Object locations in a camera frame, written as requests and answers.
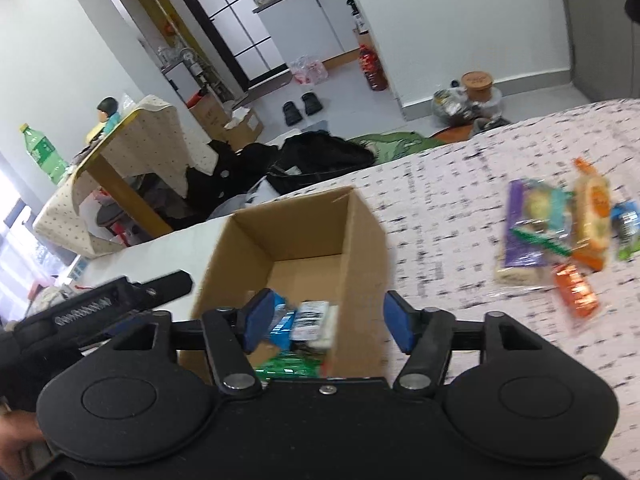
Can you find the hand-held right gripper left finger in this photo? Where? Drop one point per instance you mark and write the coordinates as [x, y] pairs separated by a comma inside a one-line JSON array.
[[262, 320]]

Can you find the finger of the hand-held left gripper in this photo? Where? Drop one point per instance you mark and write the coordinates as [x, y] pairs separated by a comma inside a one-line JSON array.
[[165, 287]]

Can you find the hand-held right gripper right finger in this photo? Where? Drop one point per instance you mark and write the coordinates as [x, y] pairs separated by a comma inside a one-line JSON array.
[[400, 322]]

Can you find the white snack packet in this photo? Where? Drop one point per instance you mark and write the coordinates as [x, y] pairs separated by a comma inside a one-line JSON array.
[[312, 325]]

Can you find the purple bread packet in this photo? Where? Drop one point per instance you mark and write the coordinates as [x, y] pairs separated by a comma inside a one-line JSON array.
[[520, 245]]

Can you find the green striped snack packet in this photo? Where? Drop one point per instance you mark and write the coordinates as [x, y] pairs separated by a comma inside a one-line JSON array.
[[545, 242]]

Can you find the small orange snack packet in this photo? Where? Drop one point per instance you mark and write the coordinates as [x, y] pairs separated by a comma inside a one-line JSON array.
[[575, 290]]

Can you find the teal snack packet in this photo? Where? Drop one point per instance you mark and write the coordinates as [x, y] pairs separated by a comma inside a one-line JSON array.
[[542, 205]]

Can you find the blue and green snack packet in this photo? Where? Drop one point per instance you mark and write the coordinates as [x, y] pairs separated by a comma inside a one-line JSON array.
[[627, 230]]

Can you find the person's left forearm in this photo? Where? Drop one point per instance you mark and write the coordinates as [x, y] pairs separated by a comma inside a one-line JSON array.
[[17, 430]]

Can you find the floral cloth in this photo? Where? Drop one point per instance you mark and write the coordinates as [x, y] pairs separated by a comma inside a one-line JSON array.
[[47, 302]]

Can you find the white bed sheet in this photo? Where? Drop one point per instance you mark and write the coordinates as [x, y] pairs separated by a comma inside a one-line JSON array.
[[150, 255]]

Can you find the wooden table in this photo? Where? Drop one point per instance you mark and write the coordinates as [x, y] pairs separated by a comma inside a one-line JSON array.
[[125, 190]]

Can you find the black clothes pile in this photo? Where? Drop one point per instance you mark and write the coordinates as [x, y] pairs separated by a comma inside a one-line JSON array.
[[225, 175]]

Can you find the side table with cloth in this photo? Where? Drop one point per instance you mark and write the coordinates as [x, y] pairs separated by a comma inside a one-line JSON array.
[[165, 145]]

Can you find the black bag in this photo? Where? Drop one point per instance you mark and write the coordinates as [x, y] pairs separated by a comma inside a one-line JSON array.
[[320, 155]]

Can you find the cardboard box with tissue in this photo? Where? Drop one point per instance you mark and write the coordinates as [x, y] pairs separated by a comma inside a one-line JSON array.
[[245, 130]]

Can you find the tall cardboard box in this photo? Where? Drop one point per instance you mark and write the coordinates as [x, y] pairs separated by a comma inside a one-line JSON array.
[[210, 115]]

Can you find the green plastic bottle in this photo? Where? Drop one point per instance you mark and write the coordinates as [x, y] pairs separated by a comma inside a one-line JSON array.
[[42, 152]]

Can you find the green cloth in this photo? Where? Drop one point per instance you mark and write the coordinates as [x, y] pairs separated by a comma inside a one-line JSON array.
[[400, 141]]

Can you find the dark-haired doll figure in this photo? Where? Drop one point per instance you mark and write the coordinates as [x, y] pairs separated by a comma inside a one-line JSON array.
[[107, 110]]

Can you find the orange mat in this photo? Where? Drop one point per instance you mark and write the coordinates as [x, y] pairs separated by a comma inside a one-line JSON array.
[[450, 136]]

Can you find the white appliance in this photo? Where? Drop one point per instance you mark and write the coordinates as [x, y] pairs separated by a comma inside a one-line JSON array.
[[182, 80]]

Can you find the grey sneakers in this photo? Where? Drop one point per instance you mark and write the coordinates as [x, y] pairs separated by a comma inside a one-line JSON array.
[[490, 124]]

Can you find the clear plastic bag with jars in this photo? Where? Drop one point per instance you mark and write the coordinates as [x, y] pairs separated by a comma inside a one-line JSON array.
[[450, 105]]

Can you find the brown bucket with wooden lid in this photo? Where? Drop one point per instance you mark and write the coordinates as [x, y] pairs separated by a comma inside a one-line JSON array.
[[477, 87]]

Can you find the black framed sliding door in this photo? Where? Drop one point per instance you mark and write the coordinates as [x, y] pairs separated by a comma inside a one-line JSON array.
[[240, 20]]

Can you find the white cabinet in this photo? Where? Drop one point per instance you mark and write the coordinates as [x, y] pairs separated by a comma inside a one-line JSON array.
[[310, 20]]

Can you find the white spray bottle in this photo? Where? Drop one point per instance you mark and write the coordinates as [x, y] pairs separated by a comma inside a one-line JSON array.
[[356, 15]]

